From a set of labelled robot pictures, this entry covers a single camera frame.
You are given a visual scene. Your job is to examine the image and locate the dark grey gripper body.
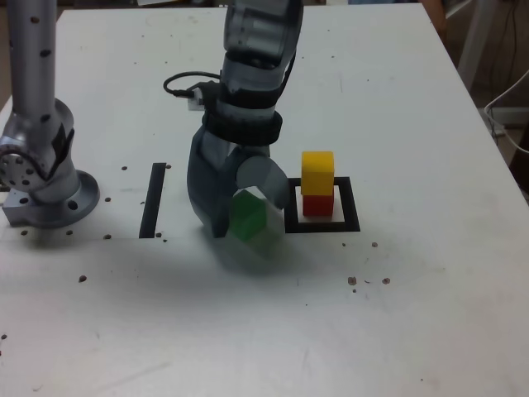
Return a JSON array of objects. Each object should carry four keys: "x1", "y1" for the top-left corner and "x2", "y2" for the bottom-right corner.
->
[{"x1": 192, "y1": 127, "x2": 273, "y2": 165}]

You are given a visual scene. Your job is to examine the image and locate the yellow cube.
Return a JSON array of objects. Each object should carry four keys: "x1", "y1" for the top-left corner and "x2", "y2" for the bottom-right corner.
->
[{"x1": 300, "y1": 151, "x2": 336, "y2": 197}]

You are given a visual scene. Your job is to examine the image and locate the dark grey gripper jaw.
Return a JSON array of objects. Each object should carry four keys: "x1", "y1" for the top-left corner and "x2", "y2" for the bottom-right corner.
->
[{"x1": 185, "y1": 140, "x2": 243, "y2": 240}]

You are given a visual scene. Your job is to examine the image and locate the white metal stand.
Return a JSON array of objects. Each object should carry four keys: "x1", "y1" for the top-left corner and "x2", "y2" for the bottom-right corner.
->
[{"x1": 436, "y1": 0, "x2": 497, "y2": 90}]

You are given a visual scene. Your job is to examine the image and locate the green cube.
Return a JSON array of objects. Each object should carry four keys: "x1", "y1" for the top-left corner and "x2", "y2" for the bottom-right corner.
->
[{"x1": 228, "y1": 189, "x2": 269, "y2": 243}]

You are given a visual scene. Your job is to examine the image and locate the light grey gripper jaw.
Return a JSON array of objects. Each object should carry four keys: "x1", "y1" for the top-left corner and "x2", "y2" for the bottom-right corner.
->
[{"x1": 235, "y1": 155, "x2": 292, "y2": 250}]

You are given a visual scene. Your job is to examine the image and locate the white background cable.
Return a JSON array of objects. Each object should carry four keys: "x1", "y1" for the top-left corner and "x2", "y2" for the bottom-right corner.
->
[{"x1": 483, "y1": 68, "x2": 529, "y2": 155}]

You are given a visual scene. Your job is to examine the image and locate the black tape strip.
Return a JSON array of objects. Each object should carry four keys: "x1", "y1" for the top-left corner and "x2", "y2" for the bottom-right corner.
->
[{"x1": 138, "y1": 162, "x2": 168, "y2": 240}]

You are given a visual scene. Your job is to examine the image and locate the black tape square outline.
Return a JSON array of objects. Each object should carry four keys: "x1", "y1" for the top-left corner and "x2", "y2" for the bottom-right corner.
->
[{"x1": 281, "y1": 176, "x2": 362, "y2": 235}]

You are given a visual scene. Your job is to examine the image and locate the red cube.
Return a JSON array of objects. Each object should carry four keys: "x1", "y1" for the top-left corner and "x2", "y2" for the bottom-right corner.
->
[{"x1": 302, "y1": 193, "x2": 336, "y2": 218}]

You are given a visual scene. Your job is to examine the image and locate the small wrist camera box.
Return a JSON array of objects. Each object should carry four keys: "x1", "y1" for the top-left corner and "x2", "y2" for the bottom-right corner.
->
[{"x1": 187, "y1": 84, "x2": 210, "y2": 112}]

